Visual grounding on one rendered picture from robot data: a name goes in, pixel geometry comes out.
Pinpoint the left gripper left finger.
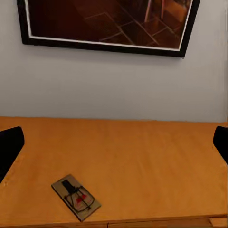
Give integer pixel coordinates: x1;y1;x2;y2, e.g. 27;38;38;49
0;126;25;183

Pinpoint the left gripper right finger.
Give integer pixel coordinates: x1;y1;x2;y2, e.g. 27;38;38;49
213;126;228;165

